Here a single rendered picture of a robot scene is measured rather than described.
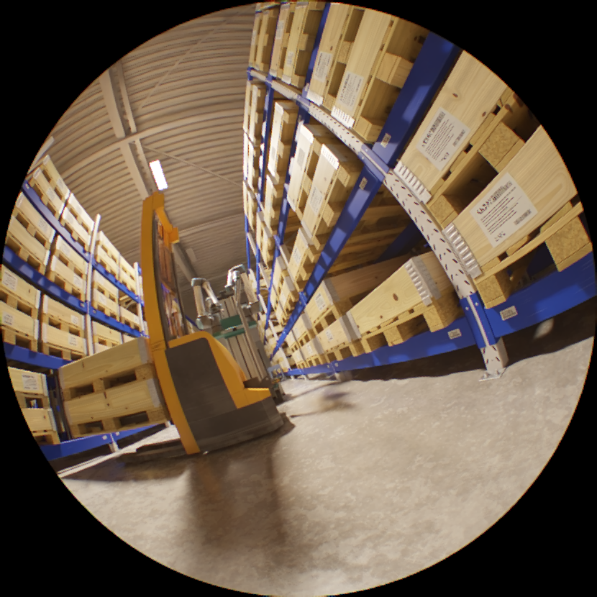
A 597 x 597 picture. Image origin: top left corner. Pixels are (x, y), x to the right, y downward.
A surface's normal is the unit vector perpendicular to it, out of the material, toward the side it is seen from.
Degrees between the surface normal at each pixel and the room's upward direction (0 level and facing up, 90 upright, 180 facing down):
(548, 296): 90
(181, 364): 90
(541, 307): 90
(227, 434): 90
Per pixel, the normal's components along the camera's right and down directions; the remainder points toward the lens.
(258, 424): 0.18, -0.36
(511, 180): -0.91, 0.32
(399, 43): 0.39, 0.88
